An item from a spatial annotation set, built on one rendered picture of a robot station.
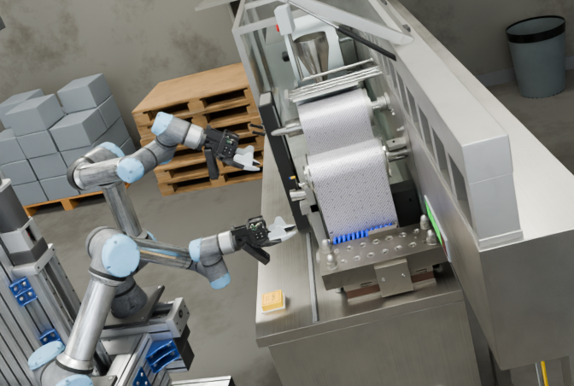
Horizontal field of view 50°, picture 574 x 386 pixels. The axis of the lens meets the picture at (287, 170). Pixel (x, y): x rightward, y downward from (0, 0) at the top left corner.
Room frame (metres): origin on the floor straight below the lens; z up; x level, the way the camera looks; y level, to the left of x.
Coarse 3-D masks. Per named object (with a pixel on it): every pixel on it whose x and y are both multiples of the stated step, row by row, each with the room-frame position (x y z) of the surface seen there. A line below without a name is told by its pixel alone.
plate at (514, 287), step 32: (416, 32) 2.46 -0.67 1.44; (448, 64) 1.97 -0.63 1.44; (480, 96) 1.63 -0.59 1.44; (512, 128) 1.38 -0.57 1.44; (416, 160) 1.62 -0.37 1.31; (512, 160) 1.23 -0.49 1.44; (544, 160) 1.18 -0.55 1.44; (448, 192) 1.18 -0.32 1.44; (544, 192) 1.06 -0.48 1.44; (448, 224) 1.24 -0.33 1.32; (544, 224) 0.96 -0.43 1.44; (480, 256) 0.94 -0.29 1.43; (512, 256) 0.93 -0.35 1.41; (544, 256) 0.93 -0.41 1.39; (480, 288) 0.99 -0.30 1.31; (512, 288) 0.94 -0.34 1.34; (544, 288) 0.93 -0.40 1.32; (480, 320) 1.07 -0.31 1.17; (512, 320) 0.94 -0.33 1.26; (544, 320) 0.93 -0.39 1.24; (512, 352) 0.94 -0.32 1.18; (544, 352) 0.93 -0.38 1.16
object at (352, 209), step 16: (336, 192) 1.80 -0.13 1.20; (352, 192) 1.80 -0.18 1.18; (368, 192) 1.79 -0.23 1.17; (384, 192) 1.78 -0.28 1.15; (336, 208) 1.80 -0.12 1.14; (352, 208) 1.80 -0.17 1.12; (368, 208) 1.79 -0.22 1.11; (384, 208) 1.79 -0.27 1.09; (336, 224) 1.81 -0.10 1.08; (352, 224) 1.80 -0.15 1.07; (368, 224) 1.79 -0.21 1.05; (384, 224) 1.79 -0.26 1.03
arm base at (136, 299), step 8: (136, 288) 2.12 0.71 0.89; (120, 296) 2.08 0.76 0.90; (128, 296) 2.09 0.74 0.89; (136, 296) 2.10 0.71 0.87; (144, 296) 2.13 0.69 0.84; (112, 304) 2.09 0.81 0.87; (120, 304) 2.07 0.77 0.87; (128, 304) 2.07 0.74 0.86; (136, 304) 2.09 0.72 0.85; (144, 304) 2.10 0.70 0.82; (112, 312) 2.09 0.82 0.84; (120, 312) 2.07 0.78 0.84; (128, 312) 2.06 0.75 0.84; (136, 312) 2.07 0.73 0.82
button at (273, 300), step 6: (264, 294) 1.77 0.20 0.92; (270, 294) 1.76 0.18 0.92; (276, 294) 1.75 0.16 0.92; (282, 294) 1.76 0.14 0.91; (264, 300) 1.74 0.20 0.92; (270, 300) 1.73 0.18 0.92; (276, 300) 1.72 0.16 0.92; (282, 300) 1.73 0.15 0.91; (264, 306) 1.71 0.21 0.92; (270, 306) 1.71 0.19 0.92; (276, 306) 1.70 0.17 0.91; (282, 306) 1.70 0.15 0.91
